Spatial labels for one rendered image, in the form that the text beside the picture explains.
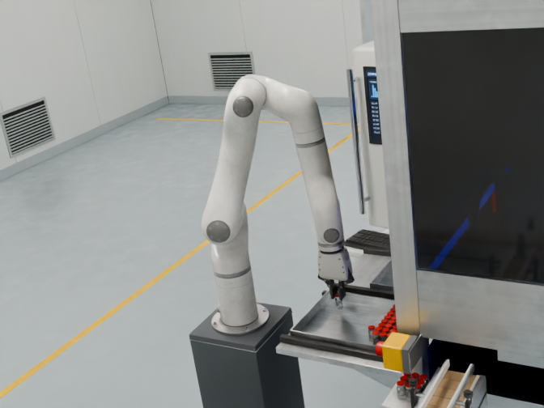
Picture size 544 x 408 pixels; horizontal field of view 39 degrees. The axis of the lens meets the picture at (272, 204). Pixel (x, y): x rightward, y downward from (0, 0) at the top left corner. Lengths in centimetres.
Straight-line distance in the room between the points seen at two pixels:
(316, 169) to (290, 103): 21
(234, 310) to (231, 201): 37
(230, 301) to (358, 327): 41
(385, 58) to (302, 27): 651
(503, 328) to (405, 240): 32
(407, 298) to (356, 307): 49
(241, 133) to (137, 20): 699
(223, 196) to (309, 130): 32
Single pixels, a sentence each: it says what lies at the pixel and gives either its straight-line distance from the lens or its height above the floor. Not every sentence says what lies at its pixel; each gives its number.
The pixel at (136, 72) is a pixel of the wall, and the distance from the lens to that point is 907.
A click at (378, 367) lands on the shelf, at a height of 88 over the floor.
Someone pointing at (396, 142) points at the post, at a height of 154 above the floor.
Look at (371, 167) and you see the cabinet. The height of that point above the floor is 107.
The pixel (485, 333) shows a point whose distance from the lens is 198.
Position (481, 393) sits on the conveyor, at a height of 91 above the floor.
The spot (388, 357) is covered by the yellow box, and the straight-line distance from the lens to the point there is 201.
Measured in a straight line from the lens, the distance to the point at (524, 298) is 190.
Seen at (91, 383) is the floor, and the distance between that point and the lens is 404.
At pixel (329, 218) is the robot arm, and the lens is 222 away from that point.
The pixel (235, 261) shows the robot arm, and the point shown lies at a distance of 237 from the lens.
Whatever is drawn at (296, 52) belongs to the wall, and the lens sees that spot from 838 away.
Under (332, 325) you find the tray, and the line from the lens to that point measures 239.
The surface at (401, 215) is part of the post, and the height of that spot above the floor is 135.
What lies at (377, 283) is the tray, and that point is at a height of 91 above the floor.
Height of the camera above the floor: 210
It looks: 21 degrees down
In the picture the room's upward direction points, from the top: 8 degrees counter-clockwise
